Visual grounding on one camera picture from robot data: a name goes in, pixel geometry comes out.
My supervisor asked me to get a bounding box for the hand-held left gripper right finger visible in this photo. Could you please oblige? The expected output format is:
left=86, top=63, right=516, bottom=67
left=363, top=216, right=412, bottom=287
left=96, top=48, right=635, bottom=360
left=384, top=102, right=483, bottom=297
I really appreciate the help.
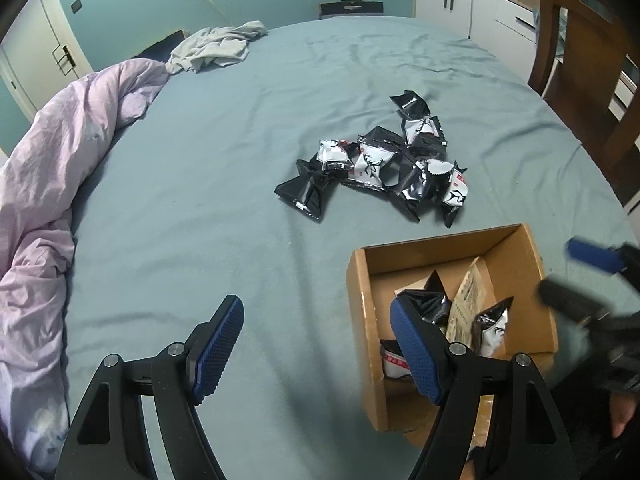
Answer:
left=390, top=296, right=582, bottom=480

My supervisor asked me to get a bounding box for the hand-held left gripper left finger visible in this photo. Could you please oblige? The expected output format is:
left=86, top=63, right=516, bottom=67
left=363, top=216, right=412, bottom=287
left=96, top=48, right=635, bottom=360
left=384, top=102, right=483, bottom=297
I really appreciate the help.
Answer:
left=54, top=295, right=246, bottom=480

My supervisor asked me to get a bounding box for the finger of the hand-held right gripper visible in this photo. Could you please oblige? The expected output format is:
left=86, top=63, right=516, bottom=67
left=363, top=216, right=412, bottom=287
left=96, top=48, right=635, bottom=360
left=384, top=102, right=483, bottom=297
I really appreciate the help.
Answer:
left=565, top=237, right=640, bottom=278
left=537, top=277, right=617, bottom=327

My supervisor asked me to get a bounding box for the white red label snack packet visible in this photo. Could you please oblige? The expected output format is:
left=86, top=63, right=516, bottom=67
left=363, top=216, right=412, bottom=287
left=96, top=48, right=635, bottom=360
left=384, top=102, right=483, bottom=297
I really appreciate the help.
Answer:
left=380, top=339, right=417, bottom=382

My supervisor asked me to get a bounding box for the brown cardboard box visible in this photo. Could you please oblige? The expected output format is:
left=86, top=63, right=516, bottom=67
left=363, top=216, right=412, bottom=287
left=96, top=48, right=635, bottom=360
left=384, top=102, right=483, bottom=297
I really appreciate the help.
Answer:
left=346, top=223, right=560, bottom=433

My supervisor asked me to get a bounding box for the black white snack packet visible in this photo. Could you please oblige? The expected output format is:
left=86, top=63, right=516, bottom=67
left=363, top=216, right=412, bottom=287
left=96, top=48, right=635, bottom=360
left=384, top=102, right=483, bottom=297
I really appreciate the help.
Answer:
left=475, top=296, right=516, bottom=359

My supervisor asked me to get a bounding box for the pile of snack packets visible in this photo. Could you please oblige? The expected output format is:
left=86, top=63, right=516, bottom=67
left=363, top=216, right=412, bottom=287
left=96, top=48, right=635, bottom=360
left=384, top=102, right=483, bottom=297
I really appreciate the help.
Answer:
left=274, top=91, right=471, bottom=230

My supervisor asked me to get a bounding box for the person's right hand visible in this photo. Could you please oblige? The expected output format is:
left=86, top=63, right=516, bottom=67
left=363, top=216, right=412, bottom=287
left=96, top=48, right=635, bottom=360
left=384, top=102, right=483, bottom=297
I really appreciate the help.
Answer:
left=611, top=394, right=637, bottom=438

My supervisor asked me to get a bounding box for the brown paper packet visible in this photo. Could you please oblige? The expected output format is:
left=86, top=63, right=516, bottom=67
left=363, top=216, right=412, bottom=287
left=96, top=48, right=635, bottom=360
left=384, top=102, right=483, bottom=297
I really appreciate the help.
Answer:
left=444, top=257, right=502, bottom=347

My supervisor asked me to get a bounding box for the person's black striped clothing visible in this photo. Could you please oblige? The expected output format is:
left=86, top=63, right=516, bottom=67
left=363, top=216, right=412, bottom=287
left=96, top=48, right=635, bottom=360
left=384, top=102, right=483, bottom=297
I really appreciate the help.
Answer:
left=570, top=390, right=640, bottom=480

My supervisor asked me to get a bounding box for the bed with teal sheet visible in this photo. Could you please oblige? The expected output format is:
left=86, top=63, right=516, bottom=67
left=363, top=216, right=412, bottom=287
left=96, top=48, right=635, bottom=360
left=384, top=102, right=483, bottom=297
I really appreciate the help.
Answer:
left=65, top=15, right=636, bottom=480

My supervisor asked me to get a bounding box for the wooden chair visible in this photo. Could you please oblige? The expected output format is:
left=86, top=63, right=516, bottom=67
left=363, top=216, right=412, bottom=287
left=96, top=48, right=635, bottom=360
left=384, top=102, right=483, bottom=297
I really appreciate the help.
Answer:
left=527, top=0, right=640, bottom=206

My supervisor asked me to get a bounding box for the lilac duvet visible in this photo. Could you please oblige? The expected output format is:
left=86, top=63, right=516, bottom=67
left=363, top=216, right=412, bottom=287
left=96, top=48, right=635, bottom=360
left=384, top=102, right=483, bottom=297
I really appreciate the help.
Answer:
left=0, top=58, right=172, bottom=478

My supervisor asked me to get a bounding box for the grey crumpled garment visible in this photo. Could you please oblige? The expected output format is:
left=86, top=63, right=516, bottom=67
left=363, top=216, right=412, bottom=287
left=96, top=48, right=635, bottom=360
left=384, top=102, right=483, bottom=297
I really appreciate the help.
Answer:
left=166, top=20, right=269, bottom=75

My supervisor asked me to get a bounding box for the white door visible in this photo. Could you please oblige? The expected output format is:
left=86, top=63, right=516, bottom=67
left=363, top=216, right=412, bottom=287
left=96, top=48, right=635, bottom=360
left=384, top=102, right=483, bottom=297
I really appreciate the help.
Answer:
left=0, top=0, right=95, bottom=111

